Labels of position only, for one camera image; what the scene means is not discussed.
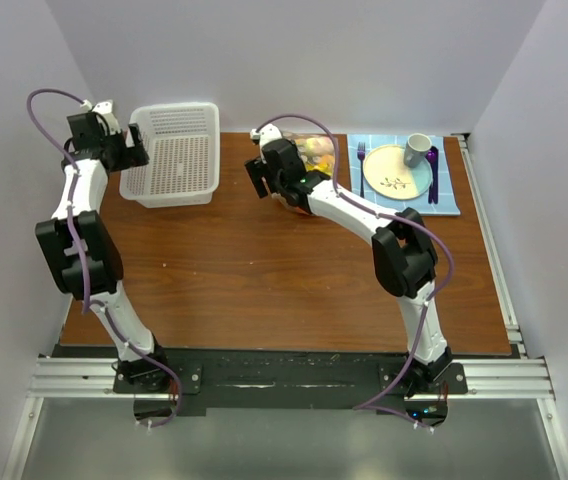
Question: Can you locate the clear zip top bag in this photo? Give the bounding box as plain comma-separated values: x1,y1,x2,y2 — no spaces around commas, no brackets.
273,130,341,217

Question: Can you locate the white perforated plastic basket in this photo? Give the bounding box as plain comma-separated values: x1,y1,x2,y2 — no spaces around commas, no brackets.
119,102,220,208

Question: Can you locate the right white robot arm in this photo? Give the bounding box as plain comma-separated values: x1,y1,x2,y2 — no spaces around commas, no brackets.
245,131,452,407

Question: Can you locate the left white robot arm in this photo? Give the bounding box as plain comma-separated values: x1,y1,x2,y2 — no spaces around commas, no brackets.
35,111,171,392

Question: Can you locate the orange fake fruit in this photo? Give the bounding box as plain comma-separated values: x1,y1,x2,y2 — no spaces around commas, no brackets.
291,207,314,217

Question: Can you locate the blue checkered placemat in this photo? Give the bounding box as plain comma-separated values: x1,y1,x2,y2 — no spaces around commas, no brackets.
347,134,461,216

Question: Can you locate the purple plastic fork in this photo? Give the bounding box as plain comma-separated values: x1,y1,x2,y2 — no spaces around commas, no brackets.
357,142,366,198

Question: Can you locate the cream and blue plate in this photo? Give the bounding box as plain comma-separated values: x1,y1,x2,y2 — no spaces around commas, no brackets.
363,145,432,201

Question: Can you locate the grey mug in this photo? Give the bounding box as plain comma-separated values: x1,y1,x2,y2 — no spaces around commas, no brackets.
403,133,432,168

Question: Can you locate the purple plastic spoon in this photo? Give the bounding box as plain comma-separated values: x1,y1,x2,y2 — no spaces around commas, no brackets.
426,146,439,205

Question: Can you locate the purple plastic knife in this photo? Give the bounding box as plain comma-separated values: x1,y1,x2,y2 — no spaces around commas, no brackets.
430,146,439,205

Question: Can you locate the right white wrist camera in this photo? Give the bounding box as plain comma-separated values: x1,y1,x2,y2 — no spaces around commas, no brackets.
249,123,283,149

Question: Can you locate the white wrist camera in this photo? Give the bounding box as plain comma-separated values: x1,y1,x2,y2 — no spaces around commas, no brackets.
92,100,122,134
249,123,283,149

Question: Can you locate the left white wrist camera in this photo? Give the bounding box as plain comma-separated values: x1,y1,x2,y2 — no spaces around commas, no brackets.
92,100,122,134

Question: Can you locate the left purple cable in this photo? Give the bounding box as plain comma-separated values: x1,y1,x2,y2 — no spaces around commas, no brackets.
25,88,185,429

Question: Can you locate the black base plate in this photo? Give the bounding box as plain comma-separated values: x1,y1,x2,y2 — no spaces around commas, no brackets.
113,346,466,420

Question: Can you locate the front aluminium rail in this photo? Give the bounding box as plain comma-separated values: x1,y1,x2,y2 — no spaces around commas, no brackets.
28,358,555,400

